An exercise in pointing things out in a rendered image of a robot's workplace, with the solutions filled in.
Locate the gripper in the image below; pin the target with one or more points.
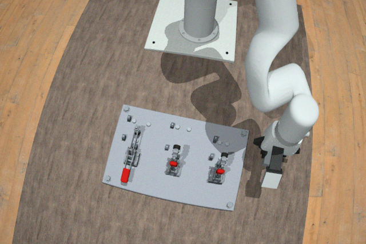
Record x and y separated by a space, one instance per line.
269 140

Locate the grey toggle clamp with red handle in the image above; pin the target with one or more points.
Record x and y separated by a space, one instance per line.
174 166

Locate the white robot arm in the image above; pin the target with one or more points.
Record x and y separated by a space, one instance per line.
278 23

